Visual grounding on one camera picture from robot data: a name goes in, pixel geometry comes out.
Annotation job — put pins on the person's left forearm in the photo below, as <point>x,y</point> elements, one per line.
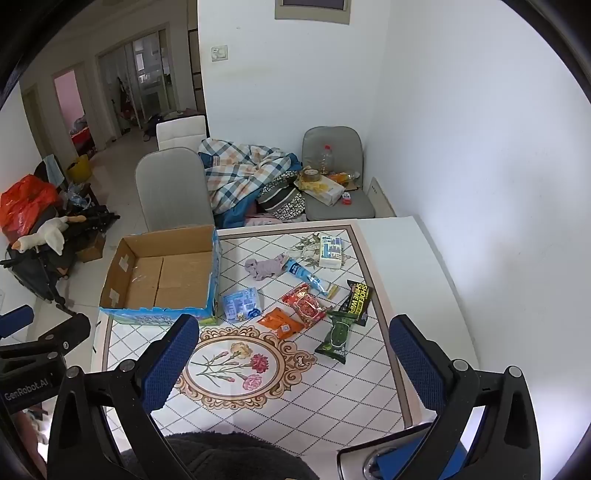
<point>27,438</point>

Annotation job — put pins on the clear plastic bottle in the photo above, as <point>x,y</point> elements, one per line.
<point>326,159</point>

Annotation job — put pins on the tape roll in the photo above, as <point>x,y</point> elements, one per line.
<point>309,174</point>

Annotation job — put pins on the small red box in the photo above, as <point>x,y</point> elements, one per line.
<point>346,198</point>

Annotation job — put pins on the orange bag on chair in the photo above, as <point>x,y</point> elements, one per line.
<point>341,177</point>

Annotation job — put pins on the white panel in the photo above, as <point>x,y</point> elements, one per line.
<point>382,198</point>

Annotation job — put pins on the cardboard box with blue print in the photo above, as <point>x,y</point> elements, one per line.
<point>138,277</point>

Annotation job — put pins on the grey chair holding clutter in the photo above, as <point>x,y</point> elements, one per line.
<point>351,147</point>

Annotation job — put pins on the orange plastic bag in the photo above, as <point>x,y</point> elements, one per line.
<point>25,203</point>

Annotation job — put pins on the black wipes packet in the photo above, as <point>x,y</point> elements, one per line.
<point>358,300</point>

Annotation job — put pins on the dark fleece garment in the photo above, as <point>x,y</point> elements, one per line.
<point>231,457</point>

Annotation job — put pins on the red bed cover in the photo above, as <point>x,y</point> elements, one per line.
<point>82,138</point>

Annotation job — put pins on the white tissue pack blue print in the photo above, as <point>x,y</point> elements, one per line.
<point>330,251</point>

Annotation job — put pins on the light blue wipes packet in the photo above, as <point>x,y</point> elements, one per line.
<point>240,304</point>

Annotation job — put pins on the black stroller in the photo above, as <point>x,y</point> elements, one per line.
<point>32,267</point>

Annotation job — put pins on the blue blanket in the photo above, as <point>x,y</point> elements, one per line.
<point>235,214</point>

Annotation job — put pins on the small brown cardboard box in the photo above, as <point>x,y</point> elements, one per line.
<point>92,249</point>

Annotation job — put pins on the blue chair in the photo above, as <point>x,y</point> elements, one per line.
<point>401,461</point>

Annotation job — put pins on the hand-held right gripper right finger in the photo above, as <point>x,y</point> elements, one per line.
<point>415,360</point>

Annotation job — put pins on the floral table cover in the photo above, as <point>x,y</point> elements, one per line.
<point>323,392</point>

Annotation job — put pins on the green snack packet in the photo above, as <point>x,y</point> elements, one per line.
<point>337,337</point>

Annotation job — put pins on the blue tube packet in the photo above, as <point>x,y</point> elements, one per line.
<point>304,274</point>

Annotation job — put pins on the grey chair with plain back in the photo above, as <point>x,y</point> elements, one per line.
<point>171,189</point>

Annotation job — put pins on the white chair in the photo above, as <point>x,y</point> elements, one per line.
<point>180,129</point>

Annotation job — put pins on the orange snack packet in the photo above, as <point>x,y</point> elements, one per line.
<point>279,323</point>

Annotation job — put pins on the plaid blanket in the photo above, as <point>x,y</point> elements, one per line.
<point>240,170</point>

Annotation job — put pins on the white goose plush toy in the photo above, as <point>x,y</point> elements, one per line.
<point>48,233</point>

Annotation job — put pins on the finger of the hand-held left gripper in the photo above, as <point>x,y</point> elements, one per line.
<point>16,319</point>
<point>69,330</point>

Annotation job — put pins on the yellow tissue box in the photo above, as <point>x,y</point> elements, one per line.
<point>323,191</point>

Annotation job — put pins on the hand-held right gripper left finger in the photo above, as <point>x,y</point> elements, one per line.
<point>171,355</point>

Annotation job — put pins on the striped knitted cloth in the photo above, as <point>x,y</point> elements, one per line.
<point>279,196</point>

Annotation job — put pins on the red snack packet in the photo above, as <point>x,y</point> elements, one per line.
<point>307,307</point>

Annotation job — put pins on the wall light switch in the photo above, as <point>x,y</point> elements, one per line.
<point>219,53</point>

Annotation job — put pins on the pink cloth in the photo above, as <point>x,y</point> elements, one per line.
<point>263,220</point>

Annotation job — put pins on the grey wall frame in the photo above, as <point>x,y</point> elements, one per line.
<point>279,11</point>

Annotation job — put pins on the light blue cloth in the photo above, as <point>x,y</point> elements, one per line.
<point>53,168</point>

